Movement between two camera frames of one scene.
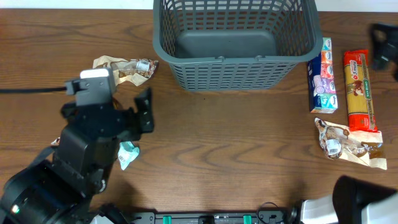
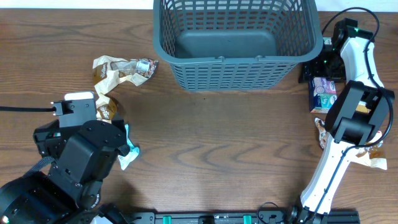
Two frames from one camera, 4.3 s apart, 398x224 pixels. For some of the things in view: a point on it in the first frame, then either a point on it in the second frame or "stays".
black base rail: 219,218 stays
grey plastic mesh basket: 236,45 stays
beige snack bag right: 338,142 stays
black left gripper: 123,126 -> 48,139
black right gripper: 388,53 -> 340,74
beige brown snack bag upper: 134,72 stays
